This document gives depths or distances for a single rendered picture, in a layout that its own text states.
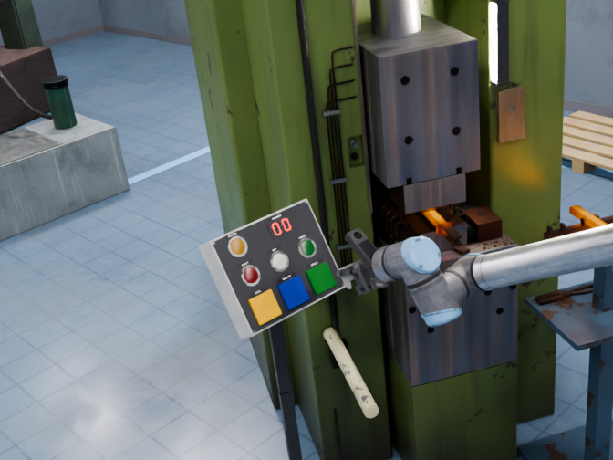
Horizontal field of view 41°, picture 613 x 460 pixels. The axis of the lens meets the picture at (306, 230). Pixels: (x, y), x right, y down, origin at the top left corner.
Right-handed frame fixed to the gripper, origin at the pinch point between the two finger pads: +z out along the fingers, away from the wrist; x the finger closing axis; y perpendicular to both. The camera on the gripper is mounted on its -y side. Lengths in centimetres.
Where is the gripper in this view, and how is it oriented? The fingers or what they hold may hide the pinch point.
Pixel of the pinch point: (339, 270)
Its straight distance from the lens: 223.4
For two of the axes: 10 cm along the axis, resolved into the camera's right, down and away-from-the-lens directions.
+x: 7.7, -3.6, 5.3
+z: -4.9, 2.0, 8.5
